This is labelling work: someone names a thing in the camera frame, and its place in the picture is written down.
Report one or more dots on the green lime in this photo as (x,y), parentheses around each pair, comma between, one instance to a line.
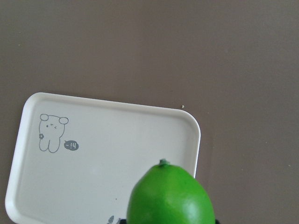
(167,194)

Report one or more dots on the cream rabbit tray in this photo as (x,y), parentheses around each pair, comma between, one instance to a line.
(76,160)

